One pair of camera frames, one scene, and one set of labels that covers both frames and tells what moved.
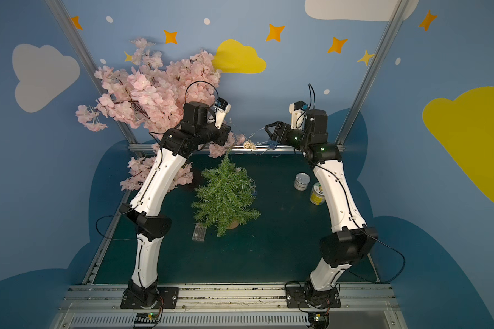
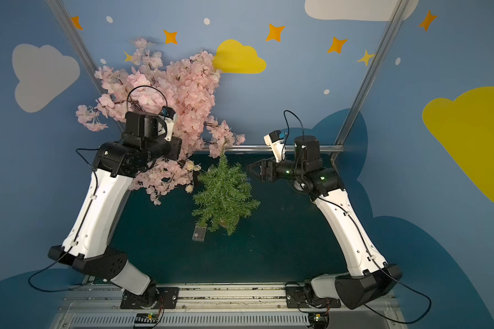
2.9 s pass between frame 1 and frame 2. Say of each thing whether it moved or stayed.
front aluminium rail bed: stayed
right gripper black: moved
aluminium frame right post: stayed
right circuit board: stayed
